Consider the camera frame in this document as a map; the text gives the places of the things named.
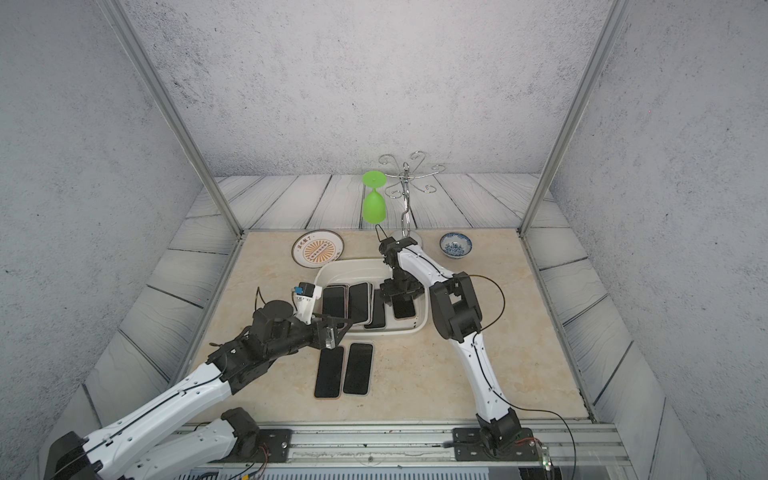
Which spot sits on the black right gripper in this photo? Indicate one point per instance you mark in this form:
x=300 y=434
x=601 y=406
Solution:
x=388 y=290

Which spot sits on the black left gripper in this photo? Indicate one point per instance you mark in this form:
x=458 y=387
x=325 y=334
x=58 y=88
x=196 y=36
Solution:
x=331 y=338

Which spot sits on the black phone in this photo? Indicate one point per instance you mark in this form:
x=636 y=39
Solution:
x=329 y=373

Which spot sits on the light green case phone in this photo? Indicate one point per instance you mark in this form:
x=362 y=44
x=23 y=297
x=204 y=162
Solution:
x=358 y=369

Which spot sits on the pink case phone front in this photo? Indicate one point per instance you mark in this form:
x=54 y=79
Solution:
x=359 y=303

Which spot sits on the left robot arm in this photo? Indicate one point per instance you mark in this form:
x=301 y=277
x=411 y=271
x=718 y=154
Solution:
x=137 y=446

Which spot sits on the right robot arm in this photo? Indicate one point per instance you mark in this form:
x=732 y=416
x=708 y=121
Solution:
x=457 y=317

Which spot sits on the pale pink case phone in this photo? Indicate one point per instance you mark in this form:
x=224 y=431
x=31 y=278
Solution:
x=403 y=308

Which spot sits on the white plastic storage box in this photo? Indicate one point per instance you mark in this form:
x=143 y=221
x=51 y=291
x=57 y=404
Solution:
x=374 y=271

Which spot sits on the pink case phone behind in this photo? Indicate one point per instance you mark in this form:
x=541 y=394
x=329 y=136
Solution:
x=334 y=301

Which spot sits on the blue purple case phone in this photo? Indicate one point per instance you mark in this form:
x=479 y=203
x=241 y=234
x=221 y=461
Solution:
x=378 y=314

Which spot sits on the blue white porcelain bowl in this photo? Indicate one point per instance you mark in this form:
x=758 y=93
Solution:
x=455 y=245

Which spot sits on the orange patterned round plate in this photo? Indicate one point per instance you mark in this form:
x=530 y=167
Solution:
x=315 y=249

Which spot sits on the green plastic wine glass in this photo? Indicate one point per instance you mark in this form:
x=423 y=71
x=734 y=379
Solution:
x=374 y=205

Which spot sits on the metal glass rack stand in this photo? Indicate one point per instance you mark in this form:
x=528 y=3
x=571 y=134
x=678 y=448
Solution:
x=406 y=177

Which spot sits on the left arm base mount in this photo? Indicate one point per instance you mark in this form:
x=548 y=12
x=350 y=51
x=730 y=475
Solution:
x=270 y=446

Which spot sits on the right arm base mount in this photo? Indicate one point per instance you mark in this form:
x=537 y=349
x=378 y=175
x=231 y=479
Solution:
x=476 y=444

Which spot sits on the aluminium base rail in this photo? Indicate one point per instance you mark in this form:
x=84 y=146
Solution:
x=571 y=449

